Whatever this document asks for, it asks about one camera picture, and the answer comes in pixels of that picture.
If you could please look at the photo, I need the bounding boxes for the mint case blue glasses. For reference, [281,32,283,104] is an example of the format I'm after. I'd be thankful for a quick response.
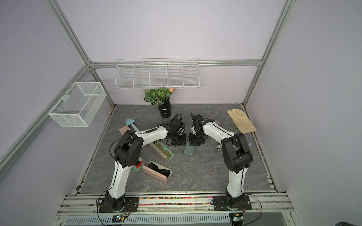
[183,141,196,157]

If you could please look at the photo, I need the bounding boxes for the grey case mint lining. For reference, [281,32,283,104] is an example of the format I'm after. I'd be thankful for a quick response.
[149,141,175,162]

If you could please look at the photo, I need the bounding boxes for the pink hard glasses case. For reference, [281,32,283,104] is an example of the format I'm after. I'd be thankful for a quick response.
[119,125,131,136]

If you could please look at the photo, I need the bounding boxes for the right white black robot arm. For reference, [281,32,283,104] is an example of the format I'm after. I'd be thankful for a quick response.
[189,115,253,208]

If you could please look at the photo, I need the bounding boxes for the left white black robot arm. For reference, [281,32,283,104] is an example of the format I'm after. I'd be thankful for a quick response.
[105,114,187,203]

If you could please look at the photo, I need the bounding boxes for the pink case black sunglasses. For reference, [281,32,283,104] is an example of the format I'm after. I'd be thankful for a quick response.
[142,161,173,183]

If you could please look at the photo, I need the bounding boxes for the grey mint case red sunglasses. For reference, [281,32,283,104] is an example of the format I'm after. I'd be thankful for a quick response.
[132,157,145,172]

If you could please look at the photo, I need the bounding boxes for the green plant in black vase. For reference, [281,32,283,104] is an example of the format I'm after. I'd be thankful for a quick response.
[144,87,175,118]

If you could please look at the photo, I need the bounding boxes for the teal plastic scraper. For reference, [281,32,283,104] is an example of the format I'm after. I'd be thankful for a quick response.
[125,118,140,132]

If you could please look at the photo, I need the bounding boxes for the beige work glove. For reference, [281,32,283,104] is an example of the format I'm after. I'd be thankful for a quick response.
[227,108,257,134]

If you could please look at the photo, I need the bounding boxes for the long white wire shelf basket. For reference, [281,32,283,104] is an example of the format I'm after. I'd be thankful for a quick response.
[115,58,200,89]

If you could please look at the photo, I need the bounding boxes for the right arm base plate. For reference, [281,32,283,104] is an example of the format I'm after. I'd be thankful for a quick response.
[210,195,252,211]

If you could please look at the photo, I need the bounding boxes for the white vented cable duct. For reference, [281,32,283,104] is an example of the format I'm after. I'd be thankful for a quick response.
[64,213,231,226]

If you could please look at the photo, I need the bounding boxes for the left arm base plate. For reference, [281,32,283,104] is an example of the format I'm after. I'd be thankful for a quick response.
[98,196,140,213]

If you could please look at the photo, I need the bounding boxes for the white wire mesh side basket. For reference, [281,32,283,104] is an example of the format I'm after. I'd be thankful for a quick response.
[48,82,107,128]

